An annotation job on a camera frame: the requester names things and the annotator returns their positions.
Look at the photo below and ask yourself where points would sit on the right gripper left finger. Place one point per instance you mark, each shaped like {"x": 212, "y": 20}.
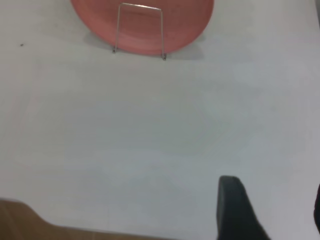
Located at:
{"x": 235, "y": 212}

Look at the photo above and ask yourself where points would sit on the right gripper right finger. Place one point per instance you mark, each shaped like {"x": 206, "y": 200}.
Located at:
{"x": 317, "y": 207}

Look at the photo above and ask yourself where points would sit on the pink plate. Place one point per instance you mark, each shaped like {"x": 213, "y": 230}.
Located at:
{"x": 142, "y": 27}

